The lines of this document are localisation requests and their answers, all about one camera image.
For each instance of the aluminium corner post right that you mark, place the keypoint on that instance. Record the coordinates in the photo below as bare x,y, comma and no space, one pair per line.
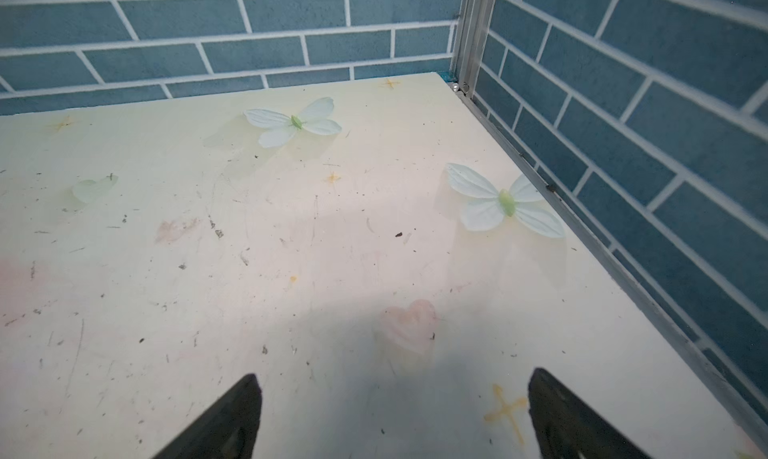
471,35

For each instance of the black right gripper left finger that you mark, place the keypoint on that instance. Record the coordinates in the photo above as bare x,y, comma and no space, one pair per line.
227,429

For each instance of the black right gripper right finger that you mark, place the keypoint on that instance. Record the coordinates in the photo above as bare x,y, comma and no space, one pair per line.
567,427

